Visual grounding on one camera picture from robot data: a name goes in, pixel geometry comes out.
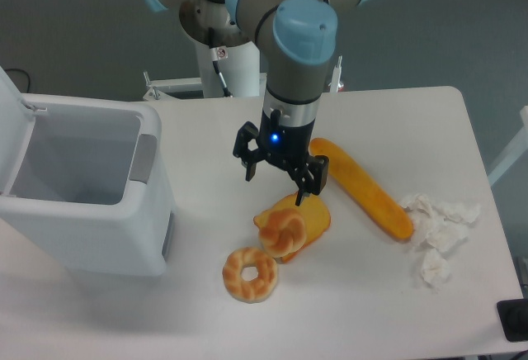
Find ring shaped bread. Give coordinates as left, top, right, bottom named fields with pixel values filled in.
left=222, top=247, right=278, bottom=303

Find white open trash bin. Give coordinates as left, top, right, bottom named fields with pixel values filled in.
left=1, top=74, right=176, bottom=277

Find black floor cable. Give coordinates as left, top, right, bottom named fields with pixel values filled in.
left=4, top=68, right=32, bottom=93

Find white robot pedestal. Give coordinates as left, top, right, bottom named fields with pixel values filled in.
left=142, top=40, right=346, bottom=101

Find black device at edge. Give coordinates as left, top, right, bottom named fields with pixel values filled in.
left=497, top=299, right=527, bottom=342

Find orange toast slice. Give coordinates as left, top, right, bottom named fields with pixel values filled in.
left=253, top=194, right=331, bottom=263

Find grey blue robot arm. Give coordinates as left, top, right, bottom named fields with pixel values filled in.
left=154, top=0, right=369, bottom=200

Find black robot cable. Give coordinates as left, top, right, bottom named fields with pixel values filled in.
left=205, top=25, right=236, bottom=99

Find crumpled white tissue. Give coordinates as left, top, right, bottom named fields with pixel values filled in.
left=399, top=193, right=482, bottom=291

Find white frame at right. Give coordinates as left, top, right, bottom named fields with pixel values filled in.
left=488, top=106, right=527, bottom=187

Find round knotted bread roll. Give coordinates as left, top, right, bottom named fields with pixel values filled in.
left=258, top=209, right=307, bottom=258

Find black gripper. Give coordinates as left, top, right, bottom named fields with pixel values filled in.
left=233, top=113, right=329, bottom=206

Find long orange baguette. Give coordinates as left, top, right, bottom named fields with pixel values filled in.
left=309, top=138, right=414, bottom=241

